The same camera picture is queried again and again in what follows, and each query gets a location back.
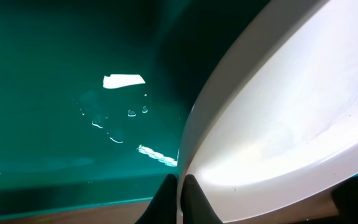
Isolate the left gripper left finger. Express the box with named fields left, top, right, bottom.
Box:
left=135, top=174, right=177, bottom=224

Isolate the white plate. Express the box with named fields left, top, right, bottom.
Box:
left=178, top=0, right=358, bottom=222

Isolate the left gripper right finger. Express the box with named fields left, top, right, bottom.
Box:
left=180, top=174, right=223, bottom=224

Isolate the teal plastic tray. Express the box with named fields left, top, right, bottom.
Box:
left=0, top=0, right=271, bottom=221

